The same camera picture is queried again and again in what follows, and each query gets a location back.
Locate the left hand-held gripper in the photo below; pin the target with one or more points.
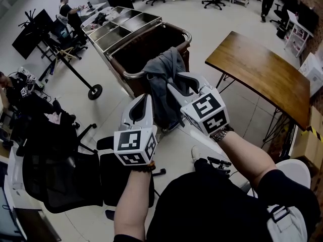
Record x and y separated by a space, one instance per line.
128 141

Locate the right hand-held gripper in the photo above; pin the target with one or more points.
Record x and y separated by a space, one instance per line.
209 110

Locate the grey cloth garment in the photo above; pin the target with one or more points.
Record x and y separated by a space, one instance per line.
161 67

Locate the brown laundry cart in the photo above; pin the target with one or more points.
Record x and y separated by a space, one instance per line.
116 34

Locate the person's right forearm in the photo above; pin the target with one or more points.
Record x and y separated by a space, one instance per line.
249 160

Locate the person's left forearm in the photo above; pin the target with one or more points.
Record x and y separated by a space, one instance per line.
131 205

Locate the black stanchion pole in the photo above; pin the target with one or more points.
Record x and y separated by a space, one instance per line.
95 92

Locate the metal wristwatch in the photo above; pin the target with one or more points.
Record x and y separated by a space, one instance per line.
220 134

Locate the person's right white shoe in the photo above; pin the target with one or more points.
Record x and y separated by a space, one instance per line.
195 153

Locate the wooden table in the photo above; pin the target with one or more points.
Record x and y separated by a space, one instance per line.
257 67

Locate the black belt clamp device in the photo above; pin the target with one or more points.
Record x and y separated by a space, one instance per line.
219 164

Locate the pink cloth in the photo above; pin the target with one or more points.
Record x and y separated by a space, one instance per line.
53 118

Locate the wooden clothes hanger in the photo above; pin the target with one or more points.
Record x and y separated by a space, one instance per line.
66 53

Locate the black mesh office chair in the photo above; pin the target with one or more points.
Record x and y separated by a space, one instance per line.
63 180

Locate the white small shelf trolley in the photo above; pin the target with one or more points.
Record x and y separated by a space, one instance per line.
297 31

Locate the person's black clothed body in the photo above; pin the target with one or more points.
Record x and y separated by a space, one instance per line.
214 210

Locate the white carton box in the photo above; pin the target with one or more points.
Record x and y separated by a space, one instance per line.
313 74

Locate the brown cardboard boxes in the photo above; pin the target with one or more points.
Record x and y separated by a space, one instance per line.
310 145

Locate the dark wooden cabinet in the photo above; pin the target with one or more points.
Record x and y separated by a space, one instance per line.
38 226

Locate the grey chest pouch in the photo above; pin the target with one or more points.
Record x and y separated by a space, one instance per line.
290 226

